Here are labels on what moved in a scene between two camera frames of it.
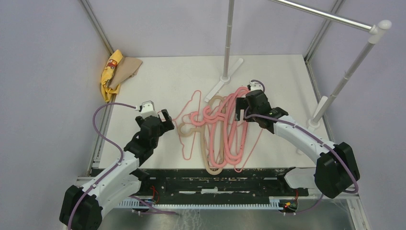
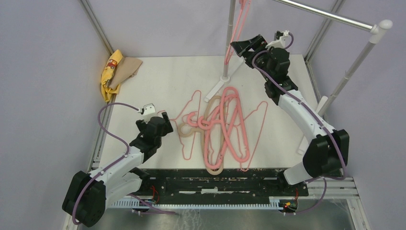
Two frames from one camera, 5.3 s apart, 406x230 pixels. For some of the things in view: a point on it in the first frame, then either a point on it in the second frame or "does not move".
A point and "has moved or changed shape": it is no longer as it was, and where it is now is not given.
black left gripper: [166, 125] does not move
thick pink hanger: [210, 133] has moved or changed shape
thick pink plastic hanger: [246, 114] → [245, 5]
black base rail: [217, 183] does not move
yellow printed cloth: [107, 74] does not move
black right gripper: [240, 102] → [242, 47]
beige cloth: [127, 68] does not move
